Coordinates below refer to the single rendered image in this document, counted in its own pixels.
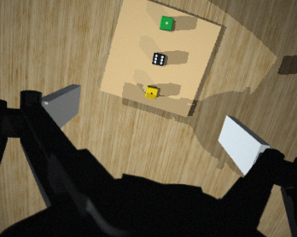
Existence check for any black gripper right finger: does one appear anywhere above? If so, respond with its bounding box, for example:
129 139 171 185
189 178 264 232
196 115 297 237

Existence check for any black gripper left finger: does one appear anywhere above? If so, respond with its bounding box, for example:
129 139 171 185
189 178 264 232
0 84 151 237

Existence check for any tan flat mat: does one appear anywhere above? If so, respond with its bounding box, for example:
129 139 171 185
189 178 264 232
100 0 221 117

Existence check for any black die with white pips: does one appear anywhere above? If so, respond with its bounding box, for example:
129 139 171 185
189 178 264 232
152 53 166 66

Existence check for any green die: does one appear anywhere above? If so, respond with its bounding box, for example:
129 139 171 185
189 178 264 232
160 16 174 31

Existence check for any yellow die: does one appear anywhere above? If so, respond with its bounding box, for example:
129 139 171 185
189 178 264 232
145 85 158 99

